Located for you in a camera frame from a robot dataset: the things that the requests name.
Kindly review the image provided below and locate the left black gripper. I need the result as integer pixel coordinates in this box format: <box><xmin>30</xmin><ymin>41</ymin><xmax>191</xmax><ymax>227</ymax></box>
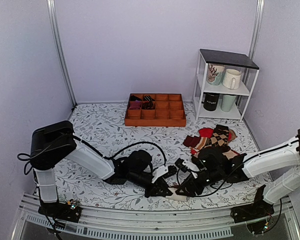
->
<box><xmin>128</xmin><ymin>171</ymin><xmax>171</xmax><ymax>200</ymax></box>

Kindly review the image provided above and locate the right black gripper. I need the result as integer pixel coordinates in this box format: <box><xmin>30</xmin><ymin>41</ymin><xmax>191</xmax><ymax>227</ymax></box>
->
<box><xmin>175</xmin><ymin>167</ymin><xmax>224</xmax><ymax>198</ymax></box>

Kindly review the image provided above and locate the cream and brown sock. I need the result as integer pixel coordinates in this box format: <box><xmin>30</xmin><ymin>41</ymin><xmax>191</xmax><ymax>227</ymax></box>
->
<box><xmin>165</xmin><ymin>186</ymin><xmax>188</xmax><ymax>202</ymax></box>

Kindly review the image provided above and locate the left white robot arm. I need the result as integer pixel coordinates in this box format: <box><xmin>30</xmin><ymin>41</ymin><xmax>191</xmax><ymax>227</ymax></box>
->
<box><xmin>17</xmin><ymin>120</ymin><xmax>173</xmax><ymax>217</ymax></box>

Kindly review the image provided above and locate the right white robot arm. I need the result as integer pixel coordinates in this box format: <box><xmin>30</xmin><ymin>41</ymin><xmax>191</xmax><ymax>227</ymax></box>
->
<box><xmin>175</xmin><ymin>129</ymin><xmax>300</xmax><ymax>218</ymax></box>

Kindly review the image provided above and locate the striped maroon sock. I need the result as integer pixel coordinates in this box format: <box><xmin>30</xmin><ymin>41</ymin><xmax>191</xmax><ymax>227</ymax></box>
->
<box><xmin>182</xmin><ymin>135</ymin><xmax>211</xmax><ymax>150</ymax></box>

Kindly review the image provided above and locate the red sock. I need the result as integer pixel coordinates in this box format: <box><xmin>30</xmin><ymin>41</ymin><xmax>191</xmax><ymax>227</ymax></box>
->
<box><xmin>183</xmin><ymin>128</ymin><xmax>237</xmax><ymax>155</ymax></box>

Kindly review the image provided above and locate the brown argyle sock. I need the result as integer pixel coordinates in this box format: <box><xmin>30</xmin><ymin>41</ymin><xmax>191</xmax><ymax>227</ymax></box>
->
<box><xmin>198</xmin><ymin>124</ymin><xmax>231</xmax><ymax>148</ymax></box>

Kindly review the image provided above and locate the wooden compartment tray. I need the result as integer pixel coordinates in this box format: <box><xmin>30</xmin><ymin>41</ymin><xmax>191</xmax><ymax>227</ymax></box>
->
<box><xmin>124</xmin><ymin>93</ymin><xmax>187</xmax><ymax>127</ymax></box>

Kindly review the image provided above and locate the black striped rolled sock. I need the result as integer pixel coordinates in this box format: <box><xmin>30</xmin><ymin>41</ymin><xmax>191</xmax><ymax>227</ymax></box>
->
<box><xmin>142</xmin><ymin>95</ymin><xmax>155</xmax><ymax>110</ymax></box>

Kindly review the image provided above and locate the magenta rolled sock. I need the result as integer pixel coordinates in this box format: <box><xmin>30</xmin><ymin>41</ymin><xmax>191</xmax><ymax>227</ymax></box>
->
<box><xmin>128</xmin><ymin>100</ymin><xmax>143</xmax><ymax>110</ymax></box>

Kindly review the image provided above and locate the floral tablecloth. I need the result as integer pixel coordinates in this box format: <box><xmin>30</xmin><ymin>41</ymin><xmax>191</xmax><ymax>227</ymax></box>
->
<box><xmin>55</xmin><ymin>103</ymin><xmax>272</xmax><ymax>212</ymax></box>

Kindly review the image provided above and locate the dark rolled sock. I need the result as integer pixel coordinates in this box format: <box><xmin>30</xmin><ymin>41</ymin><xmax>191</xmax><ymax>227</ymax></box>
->
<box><xmin>129</xmin><ymin>95</ymin><xmax>142</xmax><ymax>101</ymax></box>

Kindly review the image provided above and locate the black mug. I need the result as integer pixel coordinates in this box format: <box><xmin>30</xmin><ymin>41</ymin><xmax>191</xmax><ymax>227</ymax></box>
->
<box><xmin>203</xmin><ymin>92</ymin><xmax>220</xmax><ymax>112</ymax></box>

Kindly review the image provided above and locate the pale green cup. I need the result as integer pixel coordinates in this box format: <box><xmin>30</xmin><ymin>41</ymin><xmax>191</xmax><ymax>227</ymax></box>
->
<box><xmin>220</xmin><ymin>94</ymin><xmax>237</xmax><ymax>113</ymax></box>

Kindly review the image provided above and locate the white metal shelf rack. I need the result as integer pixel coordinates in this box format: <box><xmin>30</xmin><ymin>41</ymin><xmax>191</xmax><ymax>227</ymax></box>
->
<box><xmin>192</xmin><ymin>49</ymin><xmax>260</xmax><ymax>122</ymax></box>

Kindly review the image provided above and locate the white ceramic mug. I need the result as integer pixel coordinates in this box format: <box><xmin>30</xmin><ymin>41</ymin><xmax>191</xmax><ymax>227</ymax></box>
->
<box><xmin>222</xmin><ymin>68</ymin><xmax>242</xmax><ymax>90</ymax></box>

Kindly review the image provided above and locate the floral pattern mug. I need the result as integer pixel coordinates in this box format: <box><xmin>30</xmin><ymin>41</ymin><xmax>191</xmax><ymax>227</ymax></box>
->
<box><xmin>207</xmin><ymin>63</ymin><xmax>225</xmax><ymax>86</ymax></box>

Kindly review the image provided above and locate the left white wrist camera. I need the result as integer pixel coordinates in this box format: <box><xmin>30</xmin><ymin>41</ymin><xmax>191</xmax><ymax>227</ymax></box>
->
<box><xmin>151</xmin><ymin>165</ymin><xmax>169</xmax><ymax>184</ymax></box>

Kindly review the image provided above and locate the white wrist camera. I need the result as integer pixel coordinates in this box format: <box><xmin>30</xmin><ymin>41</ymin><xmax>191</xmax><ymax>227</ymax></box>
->
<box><xmin>174</xmin><ymin>158</ymin><xmax>200</xmax><ymax>179</ymax></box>
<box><xmin>151</xmin><ymin>165</ymin><xmax>169</xmax><ymax>184</ymax></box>

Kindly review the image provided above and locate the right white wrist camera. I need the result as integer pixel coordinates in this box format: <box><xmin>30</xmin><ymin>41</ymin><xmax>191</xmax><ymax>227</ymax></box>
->
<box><xmin>174</xmin><ymin>158</ymin><xmax>200</xmax><ymax>179</ymax></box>

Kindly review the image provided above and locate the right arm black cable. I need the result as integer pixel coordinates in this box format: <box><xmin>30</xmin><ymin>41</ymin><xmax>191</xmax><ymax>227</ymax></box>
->
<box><xmin>176</xmin><ymin>159</ymin><xmax>246</xmax><ymax>198</ymax></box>

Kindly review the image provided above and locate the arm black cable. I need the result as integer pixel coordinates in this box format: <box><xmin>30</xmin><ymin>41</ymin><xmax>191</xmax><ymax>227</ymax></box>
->
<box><xmin>103</xmin><ymin>141</ymin><xmax>168</xmax><ymax>167</ymax></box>
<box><xmin>176</xmin><ymin>159</ymin><xmax>246</xmax><ymax>198</ymax></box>

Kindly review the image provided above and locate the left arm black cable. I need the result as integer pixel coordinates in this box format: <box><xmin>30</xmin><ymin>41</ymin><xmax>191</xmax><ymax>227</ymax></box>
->
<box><xmin>103</xmin><ymin>141</ymin><xmax>168</xmax><ymax>167</ymax></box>

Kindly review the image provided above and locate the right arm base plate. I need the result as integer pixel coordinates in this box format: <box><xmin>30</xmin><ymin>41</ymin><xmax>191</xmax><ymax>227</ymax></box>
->
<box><xmin>230</xmin><ymin>203</ymin><xmax>274</xmax><ymax>223</ymax></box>

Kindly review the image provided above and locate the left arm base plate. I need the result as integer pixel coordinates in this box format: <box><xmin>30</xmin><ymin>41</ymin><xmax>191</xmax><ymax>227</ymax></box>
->
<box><xmin>38</xmin><ymin>200</ymin><xmax>82</xmax><ymax>223</ymax></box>

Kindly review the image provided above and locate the right aluminium corner post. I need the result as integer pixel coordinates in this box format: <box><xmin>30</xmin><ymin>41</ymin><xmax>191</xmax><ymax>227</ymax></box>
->
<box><xmin>248</xmin><ymin>0</ymin><xmax>265</xmax><ymax>60</ymax></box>

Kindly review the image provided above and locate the aluminium corner post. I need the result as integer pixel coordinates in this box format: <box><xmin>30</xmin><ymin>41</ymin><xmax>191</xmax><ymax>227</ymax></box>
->
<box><xmin>46</xmin><ymin>0</ymin><xmax>78</xmax><ymax>109</ymax></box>
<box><xmin>248</xmin><ymin>0</ymin><xmax>265</xmax><ymax>60</ymax></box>

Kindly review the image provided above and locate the left aluminium corner post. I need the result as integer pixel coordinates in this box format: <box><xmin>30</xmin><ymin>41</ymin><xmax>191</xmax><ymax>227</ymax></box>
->
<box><xmin>46</xmin><ymin>0</ymin><xmax>78</xmax><ymax>109</ymax></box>

